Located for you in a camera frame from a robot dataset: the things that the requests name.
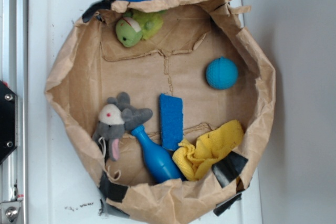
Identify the blue dimpled foam ball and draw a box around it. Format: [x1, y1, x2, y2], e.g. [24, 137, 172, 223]
[205, 57, 238, 90]

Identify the white plastic tray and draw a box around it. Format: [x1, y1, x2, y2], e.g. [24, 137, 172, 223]
[27, 0, 264, 224]

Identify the green plush turtle toy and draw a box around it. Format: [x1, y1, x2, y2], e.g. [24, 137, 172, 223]
[115, 9, 166, 48]

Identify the yellow microfibre cloth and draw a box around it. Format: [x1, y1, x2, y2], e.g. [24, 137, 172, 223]
[172, 120, 244, 181]

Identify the brown paper bag bin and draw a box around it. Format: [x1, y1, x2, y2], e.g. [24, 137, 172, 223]
[45, 0, 276, 223]

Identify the blue rectangular sponge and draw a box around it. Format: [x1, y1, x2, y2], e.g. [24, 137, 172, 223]
[159, 93, 183, 151]

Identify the aluminium frame rail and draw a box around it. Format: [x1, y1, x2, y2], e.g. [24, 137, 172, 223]
[1, 0, 28, 223]

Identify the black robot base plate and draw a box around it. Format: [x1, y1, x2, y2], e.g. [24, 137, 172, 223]
[0, 81, 18, 164]

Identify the grey plush mouse toy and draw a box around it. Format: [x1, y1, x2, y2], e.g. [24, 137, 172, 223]
[92, 92, 153, 161]

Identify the blue plastic bowling pin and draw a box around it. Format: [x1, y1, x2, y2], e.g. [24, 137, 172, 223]
[131, 125, 186, 183]

